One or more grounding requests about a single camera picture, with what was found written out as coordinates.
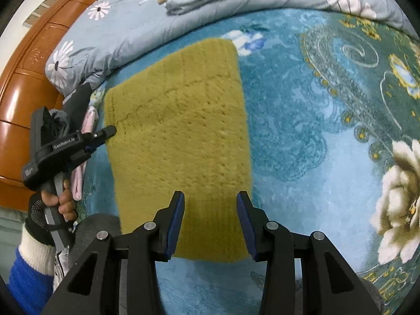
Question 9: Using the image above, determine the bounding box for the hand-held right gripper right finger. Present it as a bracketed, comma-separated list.
[237, 190, 375, 315]

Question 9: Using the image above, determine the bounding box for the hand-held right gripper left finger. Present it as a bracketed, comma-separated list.
[41, 190, 186, 315]

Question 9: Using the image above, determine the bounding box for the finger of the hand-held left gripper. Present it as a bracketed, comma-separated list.
[83, 125, 118, 153]

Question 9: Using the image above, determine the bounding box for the olive green fleece garment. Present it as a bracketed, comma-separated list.
[104, 38, 254, 264]

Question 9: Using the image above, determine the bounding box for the person's left hand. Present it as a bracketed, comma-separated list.
[25, 179, 78, 247]

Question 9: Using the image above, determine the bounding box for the pink cloth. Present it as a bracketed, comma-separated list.
[72, 107, 99, 201]

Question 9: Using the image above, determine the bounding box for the dark grey cloth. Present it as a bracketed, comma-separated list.
[62, 85, 94, 132]

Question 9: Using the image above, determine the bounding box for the light grey cloth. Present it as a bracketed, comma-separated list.
[49, 110, 71, 132]

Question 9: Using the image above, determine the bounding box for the wooden bed headboard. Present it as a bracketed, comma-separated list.
[0, 0, 116, 211]

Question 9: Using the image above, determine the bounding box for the teal floral blanket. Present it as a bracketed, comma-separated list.
[62, 8, 420, 315]

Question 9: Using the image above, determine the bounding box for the grey-blue floral quilt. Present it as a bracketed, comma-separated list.
[45, 0, 411, 91]

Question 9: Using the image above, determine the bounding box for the wall switch panel row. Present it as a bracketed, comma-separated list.
[21, 0, 61, 27]

